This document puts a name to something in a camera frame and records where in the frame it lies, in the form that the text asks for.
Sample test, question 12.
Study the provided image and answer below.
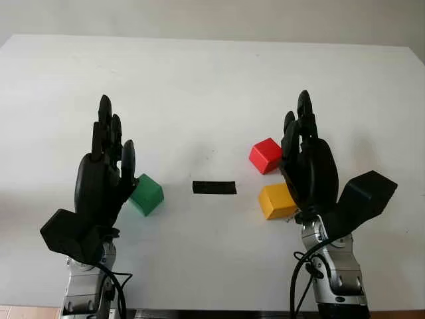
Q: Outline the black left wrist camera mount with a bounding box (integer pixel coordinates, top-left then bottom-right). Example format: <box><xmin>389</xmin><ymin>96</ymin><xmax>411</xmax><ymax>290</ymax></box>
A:
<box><xmin>39</xmin><ymin>208</ymin><xmax>104</xmax><ymax>264</ymax></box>

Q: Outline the red cube block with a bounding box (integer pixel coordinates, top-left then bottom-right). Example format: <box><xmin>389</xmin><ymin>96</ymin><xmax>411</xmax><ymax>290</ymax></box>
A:
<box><xmin>248</xmin><ymin>138</ymin><xmax>284</xmax><ymax>175</ymax></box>

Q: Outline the black tape strip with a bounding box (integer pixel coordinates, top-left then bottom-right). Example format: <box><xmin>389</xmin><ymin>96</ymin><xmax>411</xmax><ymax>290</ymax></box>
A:
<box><xmin>191</xmin><ymin>180</ymin><xmax>238</xmax><ymax>196</ymax></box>

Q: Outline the yellow cube block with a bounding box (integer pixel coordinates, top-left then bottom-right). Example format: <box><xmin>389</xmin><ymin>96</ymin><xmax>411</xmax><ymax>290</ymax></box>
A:
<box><xmin>258</xmin><ymin>182</ymin><xmax>299</xmax><ymax>221</ymax></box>

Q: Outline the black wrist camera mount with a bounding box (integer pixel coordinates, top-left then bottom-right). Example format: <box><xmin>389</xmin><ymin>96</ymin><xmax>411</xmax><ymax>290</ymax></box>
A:
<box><xmin>327</xmin><ymin>170</ymin><xmax>398</xmax><ymax>241</ymax></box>
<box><xmin>39</xmin><ymin>208</ymin><xmax>104</xmax><ymax>264</ymax></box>

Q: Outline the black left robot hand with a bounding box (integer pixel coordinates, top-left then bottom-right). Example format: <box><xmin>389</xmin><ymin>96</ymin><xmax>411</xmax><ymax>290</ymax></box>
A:
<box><xmin>74</xmin><ymin>94</ymin><xmax>141</xmax><ymax>233</ymax></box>

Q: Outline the dark grey robot torso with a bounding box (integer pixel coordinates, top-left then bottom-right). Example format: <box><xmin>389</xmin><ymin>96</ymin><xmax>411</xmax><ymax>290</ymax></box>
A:
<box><xmin>132</xmin><ymin>308</ymin><xmax>320</xmax><ymax>319</ymax></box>

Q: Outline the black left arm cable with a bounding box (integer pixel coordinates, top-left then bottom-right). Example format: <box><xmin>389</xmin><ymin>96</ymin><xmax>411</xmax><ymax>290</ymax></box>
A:
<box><xmin>95</xmin><ymin>261</ymin><xmax>133</xmax><ymax>319</ymax></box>

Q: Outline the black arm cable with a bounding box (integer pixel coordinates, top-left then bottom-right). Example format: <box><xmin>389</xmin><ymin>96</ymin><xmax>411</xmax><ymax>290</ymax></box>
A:
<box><xmin>95</xmin><ymin>261</ymin><xmax>133</xmax><ymax>319</ymax></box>
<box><xmin>289</xmin><ymin>251</ymin><xmax>325</xmax><ymax>319</ymax></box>

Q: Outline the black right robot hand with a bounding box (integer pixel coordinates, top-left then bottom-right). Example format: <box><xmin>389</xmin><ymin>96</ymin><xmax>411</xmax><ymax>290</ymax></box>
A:
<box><xmin>280</xmin><ymin>90</ymin><xmax>340</xmax><ymax>217</ymax></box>

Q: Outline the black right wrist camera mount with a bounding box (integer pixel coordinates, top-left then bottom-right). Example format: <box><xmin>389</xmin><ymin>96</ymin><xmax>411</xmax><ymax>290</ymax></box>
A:
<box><xmin>327</xmin><ymin>170</ymin><xmax>398</xmax><ymax>241</ymax></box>

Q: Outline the green cube block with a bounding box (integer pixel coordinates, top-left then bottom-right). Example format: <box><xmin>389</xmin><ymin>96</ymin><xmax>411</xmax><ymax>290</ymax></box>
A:
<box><xmin>127</xmin><ymin>173</ymin><xmax>165</xmax><ymax>217</ymax></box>

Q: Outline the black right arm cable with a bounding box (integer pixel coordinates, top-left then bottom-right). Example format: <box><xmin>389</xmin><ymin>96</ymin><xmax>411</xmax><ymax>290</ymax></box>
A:
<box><xmin>289</xmin><ymin>251</ymin><xmax>325</xmax><ymax>319</ymax></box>

